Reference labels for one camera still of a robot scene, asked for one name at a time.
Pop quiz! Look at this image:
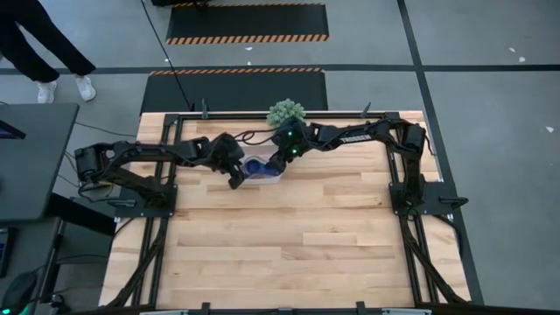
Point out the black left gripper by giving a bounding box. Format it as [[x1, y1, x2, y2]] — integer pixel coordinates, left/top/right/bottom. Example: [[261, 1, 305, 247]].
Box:
[[212, 132, 253, 191]]

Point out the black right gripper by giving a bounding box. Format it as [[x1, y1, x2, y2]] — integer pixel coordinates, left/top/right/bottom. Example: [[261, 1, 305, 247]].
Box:
[[265, 120, 314, 175]]

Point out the small navy measuring cup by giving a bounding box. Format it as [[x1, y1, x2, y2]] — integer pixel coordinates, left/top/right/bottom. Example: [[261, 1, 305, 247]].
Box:
[[243, 157, 263, 177]]

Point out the white plastic basket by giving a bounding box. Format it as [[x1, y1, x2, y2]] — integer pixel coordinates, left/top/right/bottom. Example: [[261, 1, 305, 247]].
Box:
[[238, 143, 284, 185]]

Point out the green potted succulent plant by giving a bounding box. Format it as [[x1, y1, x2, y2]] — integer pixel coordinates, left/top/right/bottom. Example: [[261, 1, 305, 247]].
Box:
[[266, 98, 307, 128]]

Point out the black hazard-striped floor mat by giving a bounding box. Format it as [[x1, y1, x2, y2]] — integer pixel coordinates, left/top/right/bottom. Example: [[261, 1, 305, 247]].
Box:
[[164, 3, 330, 46], [140, 67, 329, 116]]

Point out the black desk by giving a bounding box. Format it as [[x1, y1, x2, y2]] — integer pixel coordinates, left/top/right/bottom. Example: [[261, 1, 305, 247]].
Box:
[[0, 102, 81, 222]]

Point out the laptop with purple screen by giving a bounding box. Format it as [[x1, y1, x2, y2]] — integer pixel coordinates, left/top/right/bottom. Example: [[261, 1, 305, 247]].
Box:
[[0, 120, 26, 140]]

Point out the person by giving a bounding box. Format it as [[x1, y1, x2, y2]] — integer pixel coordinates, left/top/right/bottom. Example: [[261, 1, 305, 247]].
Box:
[[0, 0, 97, 105]]

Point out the black computer mouse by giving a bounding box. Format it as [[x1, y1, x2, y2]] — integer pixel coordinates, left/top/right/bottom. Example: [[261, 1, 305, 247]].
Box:
[[0, 270, 39, 314]]

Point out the black metal table frame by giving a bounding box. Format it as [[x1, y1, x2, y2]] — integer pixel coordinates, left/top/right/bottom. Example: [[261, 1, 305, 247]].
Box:
[[104, 111, 472, 315]]

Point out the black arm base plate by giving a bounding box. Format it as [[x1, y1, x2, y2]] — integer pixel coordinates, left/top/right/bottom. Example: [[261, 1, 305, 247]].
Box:
[[114, 183, 179, 219], [388, 181, 469, 216]]

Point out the black floor cable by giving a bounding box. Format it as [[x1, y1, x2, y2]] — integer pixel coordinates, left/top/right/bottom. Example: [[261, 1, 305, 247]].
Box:
[[140, 0, 196, 111]]

